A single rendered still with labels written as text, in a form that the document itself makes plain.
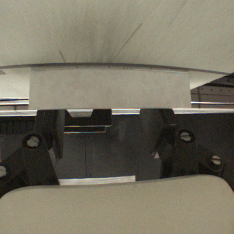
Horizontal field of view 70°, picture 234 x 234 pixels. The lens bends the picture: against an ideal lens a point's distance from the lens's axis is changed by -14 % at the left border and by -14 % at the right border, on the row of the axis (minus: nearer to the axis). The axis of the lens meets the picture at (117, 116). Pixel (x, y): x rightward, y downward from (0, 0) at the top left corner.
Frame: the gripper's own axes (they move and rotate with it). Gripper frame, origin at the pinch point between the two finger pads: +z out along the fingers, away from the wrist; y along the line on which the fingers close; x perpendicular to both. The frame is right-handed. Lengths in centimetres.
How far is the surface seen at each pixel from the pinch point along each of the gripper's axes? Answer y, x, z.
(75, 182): -2.4, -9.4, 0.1
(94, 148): 2, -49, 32
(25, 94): -6.5, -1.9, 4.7
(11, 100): -9.3, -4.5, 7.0
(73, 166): -6, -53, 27
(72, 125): -3.7, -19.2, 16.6
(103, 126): 2.3, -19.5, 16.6
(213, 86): 34.1, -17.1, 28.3
